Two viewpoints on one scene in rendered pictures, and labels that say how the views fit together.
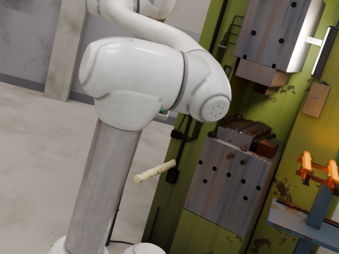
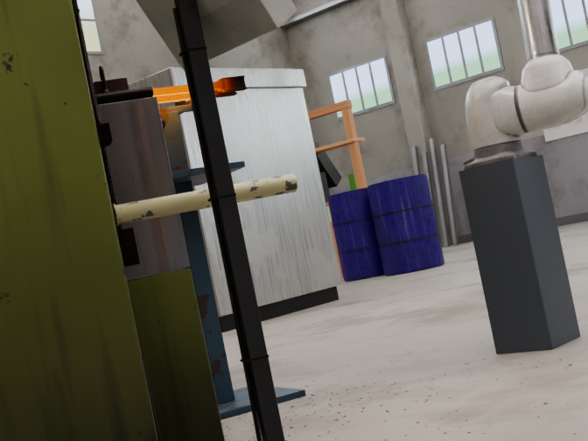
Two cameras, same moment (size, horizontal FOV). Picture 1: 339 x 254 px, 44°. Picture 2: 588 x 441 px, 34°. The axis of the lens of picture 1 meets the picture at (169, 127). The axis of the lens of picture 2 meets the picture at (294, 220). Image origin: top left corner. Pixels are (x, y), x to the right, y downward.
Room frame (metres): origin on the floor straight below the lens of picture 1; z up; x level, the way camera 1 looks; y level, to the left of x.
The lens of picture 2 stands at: (3.62, 1.83, 0.47)
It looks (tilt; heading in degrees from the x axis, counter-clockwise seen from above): 1 degrees up; 228
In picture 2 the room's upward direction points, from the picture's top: 11 degrees counter-clockwise
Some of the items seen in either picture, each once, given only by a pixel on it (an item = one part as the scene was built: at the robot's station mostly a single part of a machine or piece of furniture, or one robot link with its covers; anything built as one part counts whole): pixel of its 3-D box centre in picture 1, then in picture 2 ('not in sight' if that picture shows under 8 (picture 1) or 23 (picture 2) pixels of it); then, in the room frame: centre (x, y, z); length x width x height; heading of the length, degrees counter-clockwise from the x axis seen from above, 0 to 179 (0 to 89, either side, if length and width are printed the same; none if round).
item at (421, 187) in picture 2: not in sight; (383, 228); (-3.54, -4.90, 0.46); 1.25 x 0.76 x 0.91; 97
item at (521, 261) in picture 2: not in sight; (519, 254); (1.02, -0.05, 0.30); 0.20 x 0.20 x 0.60; 7
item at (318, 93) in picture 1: (316, 99); not in sight; (2.18, -0.69, 1.27); 0.09 x 0.02 x 0.17; 66
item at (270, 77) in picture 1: (265, 72); not in sight; (2.38, -0.44, 1.32); 0.42 x 0.20 x 0.10; 156
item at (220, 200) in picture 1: (240, 175); (58, 207); (2.37, -0.49, 0.69); 0.56 x 0.38 x 0.45; 156
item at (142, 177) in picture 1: (156, 170); (207, 198); (2.25, 0.00, 0.62); 0.44 x 0.05 x 0.05; 156
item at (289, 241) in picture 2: not in sight; (213, 204); (-0.78, -3.96, 0.89); 1.39 x 1.09 x 1.78; 8
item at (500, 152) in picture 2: not in sight; (493, 155); (1.02, -0.07, 0.63); 0.22 x 0.18 x 0.06; 97
